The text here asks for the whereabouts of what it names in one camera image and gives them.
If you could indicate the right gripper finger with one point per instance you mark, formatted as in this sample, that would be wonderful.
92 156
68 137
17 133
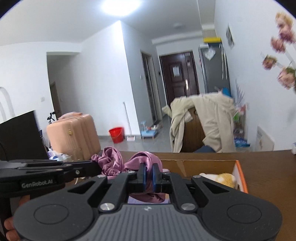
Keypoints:
120 188
44 165

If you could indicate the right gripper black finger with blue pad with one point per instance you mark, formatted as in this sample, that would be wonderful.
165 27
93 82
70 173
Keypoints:
70 175
175 186

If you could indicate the mauve satin cloth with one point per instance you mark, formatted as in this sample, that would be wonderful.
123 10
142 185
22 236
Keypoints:
112 164

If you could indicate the person's left hand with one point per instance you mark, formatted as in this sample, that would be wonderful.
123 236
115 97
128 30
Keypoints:
12 234

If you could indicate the black paper shopping bag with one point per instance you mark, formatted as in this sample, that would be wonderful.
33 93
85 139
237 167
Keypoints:
20 136

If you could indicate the red orange cardboard box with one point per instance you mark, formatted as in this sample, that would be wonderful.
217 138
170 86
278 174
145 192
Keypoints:
189 168

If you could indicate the pink hard-shell suitcase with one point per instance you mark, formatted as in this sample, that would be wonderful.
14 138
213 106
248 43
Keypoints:
76 133

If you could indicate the blue pet feeder stand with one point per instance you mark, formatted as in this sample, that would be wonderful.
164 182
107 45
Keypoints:
147 132

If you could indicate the white mop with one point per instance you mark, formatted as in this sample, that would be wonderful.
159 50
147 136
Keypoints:
131 137

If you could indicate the brown wooden chair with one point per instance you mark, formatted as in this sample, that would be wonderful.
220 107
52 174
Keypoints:
193 134

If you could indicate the red plastic bucket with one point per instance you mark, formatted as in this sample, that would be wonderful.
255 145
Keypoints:
117 134

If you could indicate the white orange plush toy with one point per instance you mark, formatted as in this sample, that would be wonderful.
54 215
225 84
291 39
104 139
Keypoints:
226 179

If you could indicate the beige coat on chair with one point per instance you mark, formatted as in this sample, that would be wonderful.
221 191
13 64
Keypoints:
215 112

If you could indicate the dark brown entrance door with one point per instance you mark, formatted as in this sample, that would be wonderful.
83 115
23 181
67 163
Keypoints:
179 75

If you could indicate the grey refrigerator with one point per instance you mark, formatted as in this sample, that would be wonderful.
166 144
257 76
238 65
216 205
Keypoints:
214 68

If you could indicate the small white medicine bottle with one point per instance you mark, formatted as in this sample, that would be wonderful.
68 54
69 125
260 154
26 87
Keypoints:
293 148

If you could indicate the yellow box on refrigerator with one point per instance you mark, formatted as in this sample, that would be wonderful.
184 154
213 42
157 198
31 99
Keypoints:
212 40

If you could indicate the dried pink rose bouquet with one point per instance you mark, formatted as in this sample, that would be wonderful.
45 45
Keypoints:
286 35

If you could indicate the black camera tripod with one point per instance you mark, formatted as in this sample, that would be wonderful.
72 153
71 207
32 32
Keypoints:
51 118

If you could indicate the wall electrical panel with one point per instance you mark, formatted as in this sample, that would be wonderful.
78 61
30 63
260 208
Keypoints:
229 37

